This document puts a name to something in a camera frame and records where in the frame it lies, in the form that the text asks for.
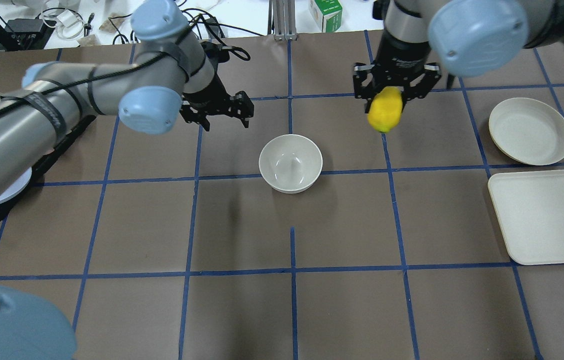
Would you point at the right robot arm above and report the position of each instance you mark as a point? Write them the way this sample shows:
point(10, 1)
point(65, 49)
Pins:
point(467, 38)

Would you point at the black plate rack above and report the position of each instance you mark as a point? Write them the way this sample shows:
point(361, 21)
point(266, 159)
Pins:
point(46, 162)

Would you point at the yellow lemon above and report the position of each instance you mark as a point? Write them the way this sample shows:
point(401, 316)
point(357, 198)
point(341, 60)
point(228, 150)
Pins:
point(386, 110)

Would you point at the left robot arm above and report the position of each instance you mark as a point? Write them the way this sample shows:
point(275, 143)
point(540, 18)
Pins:
point(172, 76)

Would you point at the aluminium frame post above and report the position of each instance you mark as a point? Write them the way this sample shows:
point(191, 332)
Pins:
point(282, 20)

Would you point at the round cream plate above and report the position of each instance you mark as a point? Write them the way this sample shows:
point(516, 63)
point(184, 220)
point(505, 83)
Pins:
point(528, 131)

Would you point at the white ceramic bowl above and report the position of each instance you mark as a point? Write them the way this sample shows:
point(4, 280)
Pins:
point(290, 163)

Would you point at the green white box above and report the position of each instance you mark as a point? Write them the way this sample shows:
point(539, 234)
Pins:
point(327, 14)

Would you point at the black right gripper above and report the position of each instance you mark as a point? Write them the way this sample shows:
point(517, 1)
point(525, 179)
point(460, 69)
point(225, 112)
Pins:
point(402, 56)

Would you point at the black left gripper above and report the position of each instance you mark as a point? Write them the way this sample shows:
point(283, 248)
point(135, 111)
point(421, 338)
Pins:
point(210, 91)

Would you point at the white rectangular tray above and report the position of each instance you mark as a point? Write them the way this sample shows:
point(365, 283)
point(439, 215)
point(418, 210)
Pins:
point(529, 207)

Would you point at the cream plate in rack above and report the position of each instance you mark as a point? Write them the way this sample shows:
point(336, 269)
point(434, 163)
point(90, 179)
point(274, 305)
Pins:
point(16, 187)

